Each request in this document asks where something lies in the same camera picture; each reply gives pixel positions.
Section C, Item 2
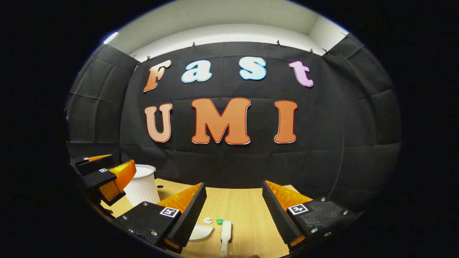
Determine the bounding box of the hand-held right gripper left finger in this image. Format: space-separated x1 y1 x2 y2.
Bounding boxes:
115 182 207 254

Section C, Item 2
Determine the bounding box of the white plastic dustpan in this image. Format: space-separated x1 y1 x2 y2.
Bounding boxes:
188 224 214 243

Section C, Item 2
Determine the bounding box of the white ribbed garbage bin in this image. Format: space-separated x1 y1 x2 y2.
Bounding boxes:
124 164 161 207

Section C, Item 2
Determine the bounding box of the row of black cloth clips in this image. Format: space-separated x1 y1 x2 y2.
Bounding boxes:
131 32 350 61

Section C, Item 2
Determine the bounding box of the wooden desktop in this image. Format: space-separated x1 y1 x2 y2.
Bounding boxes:
100 178 314 258

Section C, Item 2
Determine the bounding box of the black backdrop cloth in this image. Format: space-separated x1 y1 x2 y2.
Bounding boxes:
66 34 401 215

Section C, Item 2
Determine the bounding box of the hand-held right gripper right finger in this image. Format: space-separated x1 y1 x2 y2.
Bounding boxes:
262 180 357 251

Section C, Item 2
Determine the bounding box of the small white broom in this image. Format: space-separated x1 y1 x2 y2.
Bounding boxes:
219 220 232 257

